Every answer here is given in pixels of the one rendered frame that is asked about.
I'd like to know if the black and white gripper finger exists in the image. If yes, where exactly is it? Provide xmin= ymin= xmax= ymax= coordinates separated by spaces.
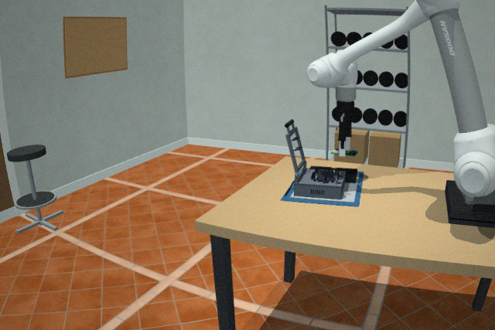
xmin=346 ymin=112 xmax=352 ymax=151
xmin=338 ymin=114 xmax=350 ymax=157

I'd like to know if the green circuit board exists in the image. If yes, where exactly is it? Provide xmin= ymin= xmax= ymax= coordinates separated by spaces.
xmin=330 ymin=148 xmax=358 ymax=156

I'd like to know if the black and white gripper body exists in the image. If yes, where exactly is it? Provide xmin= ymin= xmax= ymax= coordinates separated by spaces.
xmin=337 ymin=101 xmax=354 ymax=122

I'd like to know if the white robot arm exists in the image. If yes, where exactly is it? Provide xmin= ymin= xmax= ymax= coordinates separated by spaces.
xmin=307 ymin=0 xmax=495 ymax=205

